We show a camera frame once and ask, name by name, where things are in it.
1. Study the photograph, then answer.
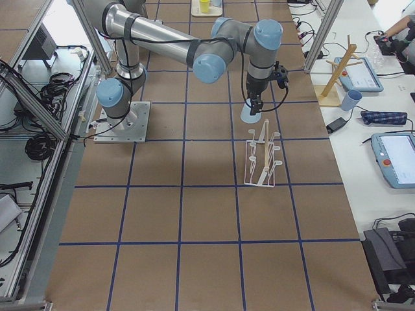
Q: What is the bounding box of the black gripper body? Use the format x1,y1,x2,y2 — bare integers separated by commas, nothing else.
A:
246,76,268,97

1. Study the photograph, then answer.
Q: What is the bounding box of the light blue plastic cup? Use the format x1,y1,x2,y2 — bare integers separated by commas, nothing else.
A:
241,98,261,124

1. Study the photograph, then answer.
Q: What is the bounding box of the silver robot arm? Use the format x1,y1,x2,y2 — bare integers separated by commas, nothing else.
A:
85,1,288,116

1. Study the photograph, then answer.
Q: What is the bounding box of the blue cup on tray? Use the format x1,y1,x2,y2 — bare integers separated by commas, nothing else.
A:
211,0,222,7

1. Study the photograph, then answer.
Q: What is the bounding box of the light blue cup on desk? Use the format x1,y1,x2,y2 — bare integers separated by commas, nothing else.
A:
340,89,362,111

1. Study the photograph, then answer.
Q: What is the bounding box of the yellow plastic cup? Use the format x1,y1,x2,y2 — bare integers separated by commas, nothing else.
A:
198,0,210,14

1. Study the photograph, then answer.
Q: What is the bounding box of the wooden mug tree stand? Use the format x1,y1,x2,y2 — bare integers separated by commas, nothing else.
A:
314,36,362,107

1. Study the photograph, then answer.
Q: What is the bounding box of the black power adapter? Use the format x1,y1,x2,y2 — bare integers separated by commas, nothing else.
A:
326,117,347,134

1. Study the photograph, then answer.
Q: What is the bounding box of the beige serving tray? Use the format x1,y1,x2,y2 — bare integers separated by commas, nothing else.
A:
191,0,223,17

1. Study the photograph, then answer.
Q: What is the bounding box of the far teach pendant tablet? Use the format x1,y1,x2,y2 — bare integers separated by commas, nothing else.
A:
339,57,384,93

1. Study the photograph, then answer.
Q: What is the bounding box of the teach pendant tablet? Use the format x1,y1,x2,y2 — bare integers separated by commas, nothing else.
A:
371,133,414,189
339,57,384,93

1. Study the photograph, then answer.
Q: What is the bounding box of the blue plaid pencil case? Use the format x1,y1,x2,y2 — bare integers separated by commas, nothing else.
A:
361,111,407,125

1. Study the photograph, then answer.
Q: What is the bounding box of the near teach pendant tablet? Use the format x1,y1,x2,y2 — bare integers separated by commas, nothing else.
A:
371,133,414,189

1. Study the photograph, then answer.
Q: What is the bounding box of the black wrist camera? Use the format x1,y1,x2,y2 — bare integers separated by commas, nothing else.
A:
273,64,289,89

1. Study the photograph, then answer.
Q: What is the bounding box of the white wire cup rack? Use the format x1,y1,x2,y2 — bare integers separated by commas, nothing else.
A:
244,119,283,188

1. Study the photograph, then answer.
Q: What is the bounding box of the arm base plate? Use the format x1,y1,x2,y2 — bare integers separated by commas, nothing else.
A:
93,101,151,143

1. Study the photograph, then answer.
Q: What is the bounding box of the black coiled cable bundle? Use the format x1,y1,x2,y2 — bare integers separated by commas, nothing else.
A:
25,134,56,162

